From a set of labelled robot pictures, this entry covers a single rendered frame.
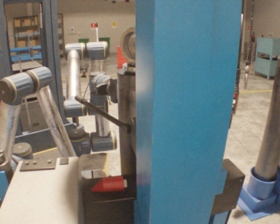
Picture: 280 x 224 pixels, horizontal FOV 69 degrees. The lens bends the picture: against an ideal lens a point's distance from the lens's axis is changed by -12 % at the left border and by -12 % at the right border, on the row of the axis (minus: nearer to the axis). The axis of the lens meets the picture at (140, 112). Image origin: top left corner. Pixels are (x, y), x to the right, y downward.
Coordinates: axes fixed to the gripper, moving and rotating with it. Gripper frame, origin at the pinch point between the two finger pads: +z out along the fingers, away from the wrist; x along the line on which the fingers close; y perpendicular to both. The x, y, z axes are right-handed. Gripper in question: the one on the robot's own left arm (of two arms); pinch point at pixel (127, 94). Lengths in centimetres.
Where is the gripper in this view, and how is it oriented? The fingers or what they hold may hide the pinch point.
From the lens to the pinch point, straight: 111.0
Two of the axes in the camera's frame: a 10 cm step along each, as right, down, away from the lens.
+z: 5.7, 3.0, -7.7
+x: 0.0, 9.3, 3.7
